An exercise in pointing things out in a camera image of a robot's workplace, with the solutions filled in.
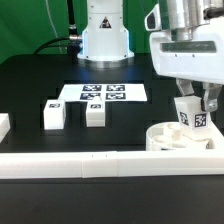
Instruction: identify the grey thin cable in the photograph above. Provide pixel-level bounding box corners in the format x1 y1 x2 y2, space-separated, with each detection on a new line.
44 0 64 55

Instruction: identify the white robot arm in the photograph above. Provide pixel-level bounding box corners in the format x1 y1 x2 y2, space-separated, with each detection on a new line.
78 0 224 112

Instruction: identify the white marker sheet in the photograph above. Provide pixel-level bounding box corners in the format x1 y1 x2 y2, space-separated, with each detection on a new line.
59 84 147 102

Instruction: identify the black cable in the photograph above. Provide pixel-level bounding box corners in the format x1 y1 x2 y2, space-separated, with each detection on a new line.
32 0 83 56

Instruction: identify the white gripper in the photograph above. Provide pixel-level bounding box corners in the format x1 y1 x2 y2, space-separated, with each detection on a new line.
145 3 224 112

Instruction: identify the white U-shaped fence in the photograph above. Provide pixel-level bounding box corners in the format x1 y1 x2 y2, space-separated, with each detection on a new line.
0 113 224 180

